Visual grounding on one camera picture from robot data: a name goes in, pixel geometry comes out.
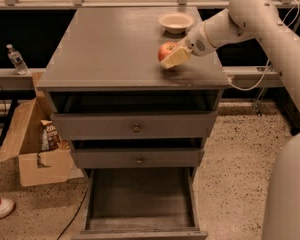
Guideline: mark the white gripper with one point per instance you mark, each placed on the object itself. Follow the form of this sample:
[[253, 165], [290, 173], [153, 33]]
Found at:
[[196, 44]]

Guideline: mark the red apple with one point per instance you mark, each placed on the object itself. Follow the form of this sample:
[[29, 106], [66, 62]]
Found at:
[[166, 50]]

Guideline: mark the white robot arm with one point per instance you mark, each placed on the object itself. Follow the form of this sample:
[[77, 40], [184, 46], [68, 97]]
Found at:
[[258, 19]]

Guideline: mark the grey wooden drawer cabinet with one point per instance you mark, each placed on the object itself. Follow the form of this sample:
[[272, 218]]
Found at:
[[115, 49]]

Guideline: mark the grey middle drawer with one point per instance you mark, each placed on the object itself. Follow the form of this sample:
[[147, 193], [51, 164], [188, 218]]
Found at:
[[142, 153]]

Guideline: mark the grey drawer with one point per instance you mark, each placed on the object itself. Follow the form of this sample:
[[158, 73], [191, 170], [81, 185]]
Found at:
[[122, 115], [142, 153], [141, 204]]

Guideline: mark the grey top drawer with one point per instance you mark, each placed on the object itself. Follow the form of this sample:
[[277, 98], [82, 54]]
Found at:
[[122, 115]]

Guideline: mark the grey bottom drawer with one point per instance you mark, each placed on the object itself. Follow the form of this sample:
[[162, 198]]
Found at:
[[141, 204]]

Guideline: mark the beige bowl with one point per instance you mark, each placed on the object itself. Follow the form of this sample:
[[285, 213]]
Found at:
[[175, 22]]

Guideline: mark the metal pole stand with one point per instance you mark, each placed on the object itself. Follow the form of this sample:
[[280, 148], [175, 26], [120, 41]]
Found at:
[[258, 100]]

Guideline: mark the brown snack bag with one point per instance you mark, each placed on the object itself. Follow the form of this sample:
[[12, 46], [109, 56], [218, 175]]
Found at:
[[50, 136]]

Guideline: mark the clear plastic water bottle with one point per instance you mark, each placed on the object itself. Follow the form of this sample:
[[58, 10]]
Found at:
[[17, 60]]

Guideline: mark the black table leg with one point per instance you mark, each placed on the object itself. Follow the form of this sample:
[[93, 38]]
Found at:
[[7, 121]]

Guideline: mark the open cardboard box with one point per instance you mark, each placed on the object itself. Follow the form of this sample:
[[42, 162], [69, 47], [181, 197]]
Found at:
[[24, 142]]

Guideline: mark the white and red shoe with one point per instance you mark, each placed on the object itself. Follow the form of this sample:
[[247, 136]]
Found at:
[[6, 207]]

